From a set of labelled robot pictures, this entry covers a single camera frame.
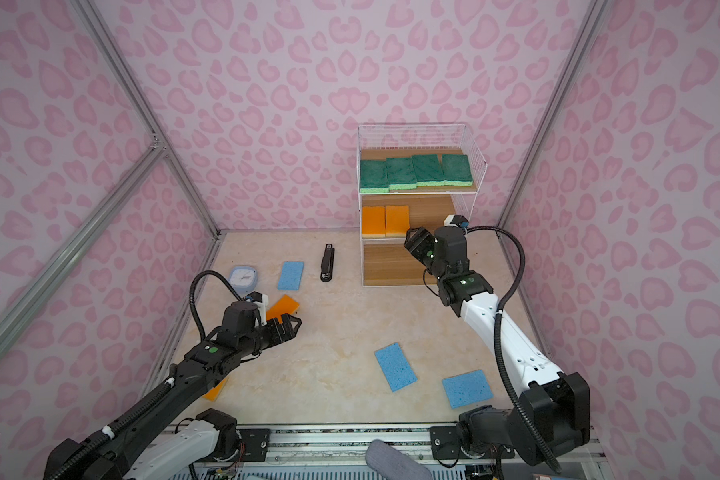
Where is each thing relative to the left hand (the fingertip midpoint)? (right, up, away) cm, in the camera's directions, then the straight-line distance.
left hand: (292, 321), depth 82 cm
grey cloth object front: (+26, -29, -14) cm, 42 cm away
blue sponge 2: (+29, -14, +3) cm, 32 cm away
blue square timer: (-22, +10, +21) cm, 32 cm away
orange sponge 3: (+29, +28, +4) cm, 41 cm away
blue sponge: (-7, +11, +23) cm, 27 cm away
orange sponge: (-7, +2, +16) cm, 17 cm away
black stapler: (+6, +15, +25) cm, 30 cm away
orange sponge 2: (+22, +28, +4) cm, 36 cm away
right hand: (+33, +24, -4) cm, 41 cm away
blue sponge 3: (+47, -18, -1) cm, 51 cm away
